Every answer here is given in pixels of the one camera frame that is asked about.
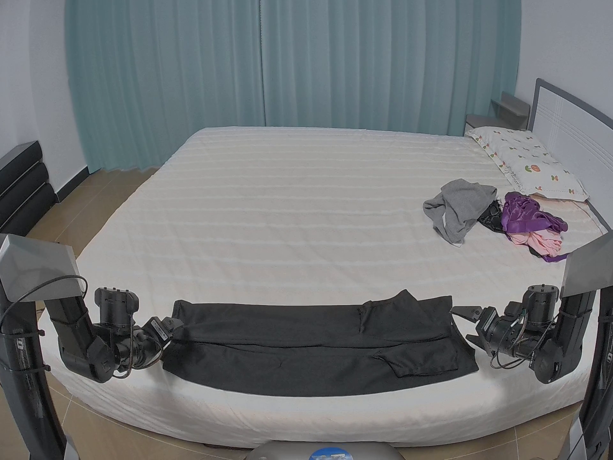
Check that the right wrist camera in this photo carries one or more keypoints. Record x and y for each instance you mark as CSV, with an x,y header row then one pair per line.
x,y
513,309

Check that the purple satin garment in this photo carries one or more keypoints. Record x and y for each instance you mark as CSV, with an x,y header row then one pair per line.
x,y
519,213

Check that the grey bedside table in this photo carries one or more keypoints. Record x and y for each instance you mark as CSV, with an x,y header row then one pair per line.
x,y
503,112

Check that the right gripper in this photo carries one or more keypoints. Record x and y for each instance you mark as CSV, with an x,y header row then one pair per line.
x,y
503,338

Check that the black shiny garment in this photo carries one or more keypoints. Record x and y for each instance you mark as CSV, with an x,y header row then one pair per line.
x,y
491,216

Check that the blue-green curtain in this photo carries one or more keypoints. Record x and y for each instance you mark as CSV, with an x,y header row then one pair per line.
x,y
167,65
383,51

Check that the pink garment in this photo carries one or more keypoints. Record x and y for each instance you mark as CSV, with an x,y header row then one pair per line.
x,y
539,242

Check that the bed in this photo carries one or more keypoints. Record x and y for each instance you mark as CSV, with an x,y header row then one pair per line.
x,y
287,209

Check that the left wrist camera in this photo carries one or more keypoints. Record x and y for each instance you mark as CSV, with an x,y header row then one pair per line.
x,y
161,331

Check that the black chest of drawers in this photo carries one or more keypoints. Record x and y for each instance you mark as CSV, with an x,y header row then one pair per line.
x,y
24,189

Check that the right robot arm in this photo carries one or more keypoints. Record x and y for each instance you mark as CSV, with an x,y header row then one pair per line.
x,y
586,266

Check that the black T-shirt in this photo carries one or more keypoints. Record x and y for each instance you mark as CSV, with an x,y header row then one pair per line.
x,y
311,352

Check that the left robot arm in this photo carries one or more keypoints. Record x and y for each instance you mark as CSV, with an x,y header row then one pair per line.
x,y
33,261

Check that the white printed pillow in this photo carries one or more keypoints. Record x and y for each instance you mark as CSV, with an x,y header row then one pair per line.
x,y
529,158

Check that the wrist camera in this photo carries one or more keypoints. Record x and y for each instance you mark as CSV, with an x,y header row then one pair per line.
x,y
513,309
161,331

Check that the grey garment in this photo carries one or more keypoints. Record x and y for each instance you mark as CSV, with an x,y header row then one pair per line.
x,y
459,206

